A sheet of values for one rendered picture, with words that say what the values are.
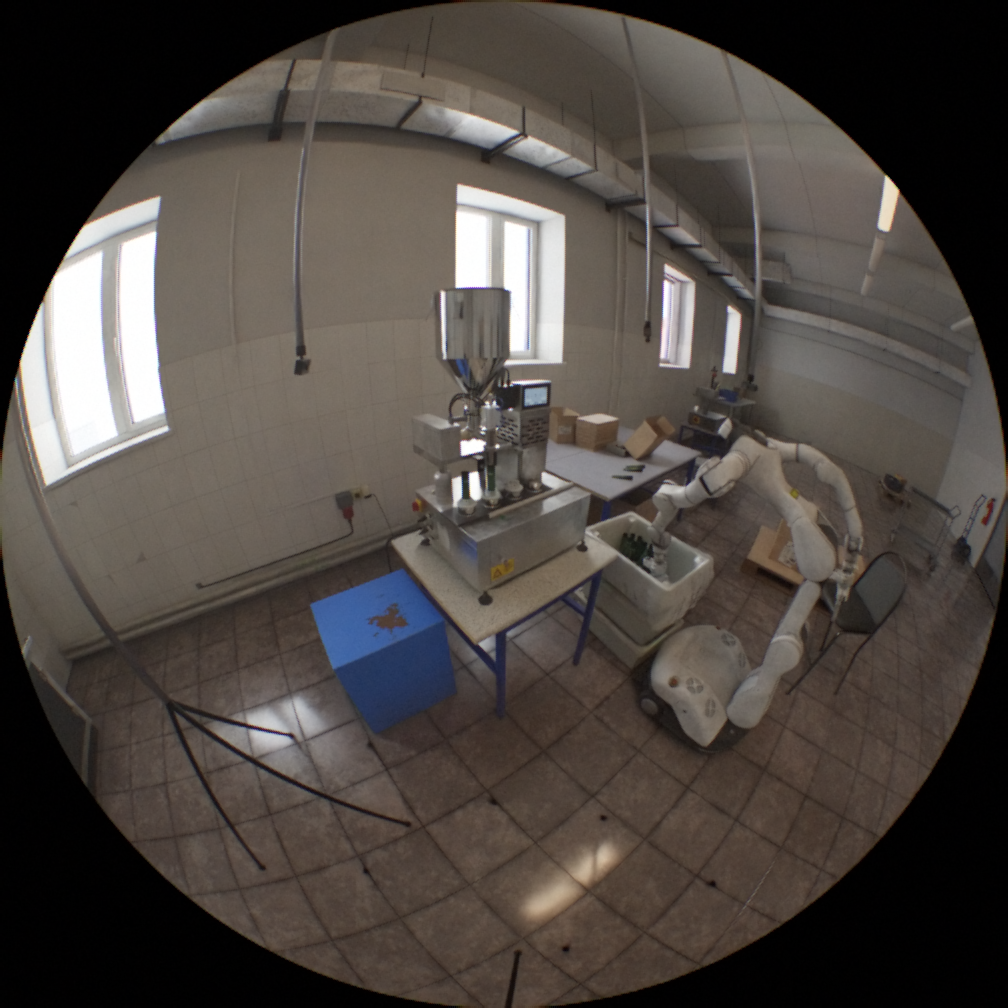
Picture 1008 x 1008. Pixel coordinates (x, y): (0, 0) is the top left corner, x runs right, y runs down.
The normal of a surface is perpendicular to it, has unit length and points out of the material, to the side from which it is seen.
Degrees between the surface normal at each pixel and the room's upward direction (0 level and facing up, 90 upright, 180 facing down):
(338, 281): 90
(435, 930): 0
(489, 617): 0
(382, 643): 0
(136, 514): 90
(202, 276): 90
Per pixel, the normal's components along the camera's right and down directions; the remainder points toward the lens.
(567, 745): 0.00, -0.88
